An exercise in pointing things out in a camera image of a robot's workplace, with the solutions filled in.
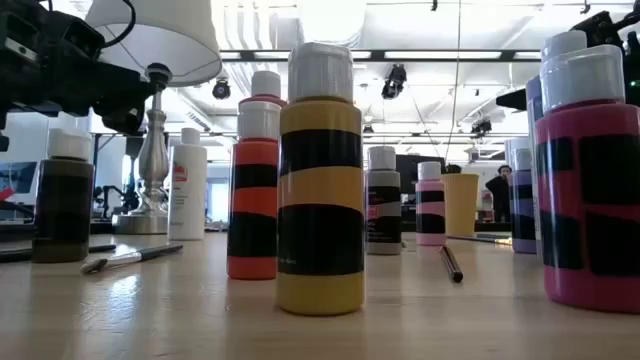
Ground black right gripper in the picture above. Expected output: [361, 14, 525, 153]
[496, 9, 640, 112]

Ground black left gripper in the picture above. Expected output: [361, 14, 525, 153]
[0, 0, 157, 151]

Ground large blue paint bottle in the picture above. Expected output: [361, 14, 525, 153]
[525, 29, 589, 261]

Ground large white paint bottle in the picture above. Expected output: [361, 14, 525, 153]
[167, 127, 208, 241]

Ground small purple paint bottle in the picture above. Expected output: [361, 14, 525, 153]
[509, 147, 539, 255]

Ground small magenta paint bottle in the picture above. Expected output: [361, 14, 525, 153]
[534, 44, 640, 315]

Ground small pink paint bottle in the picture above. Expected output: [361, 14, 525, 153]
[415, 160, 447, 247]

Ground large pink paint bottle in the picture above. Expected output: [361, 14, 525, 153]
[238, 70, 289, 109]

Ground small grey paint bottle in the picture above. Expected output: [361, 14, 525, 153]
[365, 145, 403, 256]

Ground small dark olive paint bottle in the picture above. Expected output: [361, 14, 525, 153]
[32, 128, 95, 264]

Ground small red-orange paint bottle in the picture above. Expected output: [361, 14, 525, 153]
[227, 101, 282, 281]

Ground small yellow paint bottle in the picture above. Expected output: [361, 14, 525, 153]
[276, 42, 366, 316]

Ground black ceiling spotlight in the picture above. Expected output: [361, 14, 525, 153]
[470, 118, 494, 139]
[380, 63, 408, 101]
[211, 77, 232, 101]

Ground silver lamp white shade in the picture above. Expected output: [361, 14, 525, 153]
[84, 0, 223, 235]

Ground person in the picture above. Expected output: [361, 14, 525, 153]
[484, 164, 514, 224]

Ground yellow plastic cup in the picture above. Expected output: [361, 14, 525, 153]
[441, 173, 480, 238]

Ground black background monitor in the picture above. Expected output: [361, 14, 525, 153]
[394, 153, 446, 197]

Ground thin paintbrush orange tip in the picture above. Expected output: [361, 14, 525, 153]
[446, 234, 514, 247]

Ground thin black paintbrush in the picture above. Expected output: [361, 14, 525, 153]
[0, 243, 117, 264]

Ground black paintbrush silver ferrule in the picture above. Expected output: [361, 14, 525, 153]
[81, 243, 184, 275]

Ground long paintbrush orange bristles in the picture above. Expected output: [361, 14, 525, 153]
[439, 244, 464, 284]

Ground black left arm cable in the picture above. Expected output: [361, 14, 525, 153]
[102, 0, 138, 49]

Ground background wall screen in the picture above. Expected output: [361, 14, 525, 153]
[0, 160, 39, 221]

